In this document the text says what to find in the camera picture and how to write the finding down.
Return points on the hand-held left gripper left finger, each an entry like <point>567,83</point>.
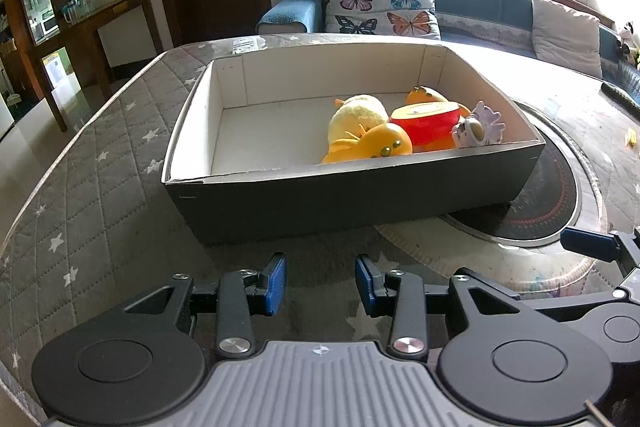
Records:
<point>275,284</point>

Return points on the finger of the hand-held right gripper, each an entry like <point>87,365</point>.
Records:
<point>590,243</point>
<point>560,307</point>

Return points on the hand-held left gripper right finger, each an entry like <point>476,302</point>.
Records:
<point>367,287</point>

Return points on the grey cardboard box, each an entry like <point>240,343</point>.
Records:
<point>300,207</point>

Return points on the orange round toy with eyes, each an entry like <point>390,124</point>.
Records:
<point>392,139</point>

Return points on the purple white flower toy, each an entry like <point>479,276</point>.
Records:
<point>487,122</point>

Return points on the red round plastic toy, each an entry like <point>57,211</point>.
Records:
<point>425,129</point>

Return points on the yellow plush chick toy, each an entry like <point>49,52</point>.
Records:
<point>357,114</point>

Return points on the orange rubber duck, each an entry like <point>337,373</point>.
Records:
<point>425,96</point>

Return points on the round black induction cooktop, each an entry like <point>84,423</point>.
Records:
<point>540,207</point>

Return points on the round pale table mat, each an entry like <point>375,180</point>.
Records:
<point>450,252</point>

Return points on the small yellow scrap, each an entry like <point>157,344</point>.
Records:
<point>629,140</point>

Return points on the dark elongated object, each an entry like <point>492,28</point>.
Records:
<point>620,93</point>

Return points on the grey quilted star table cover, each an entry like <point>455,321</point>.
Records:
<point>100,187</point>

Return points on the small black white plush toy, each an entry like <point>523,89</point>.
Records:
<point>627,39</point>

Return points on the beige cushion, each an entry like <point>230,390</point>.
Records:
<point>565,34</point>

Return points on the blue sofa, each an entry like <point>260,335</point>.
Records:
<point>287,14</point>

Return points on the yellow paper sign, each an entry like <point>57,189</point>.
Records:
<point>56,67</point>

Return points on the dark wooden console table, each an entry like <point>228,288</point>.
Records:
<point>125,4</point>

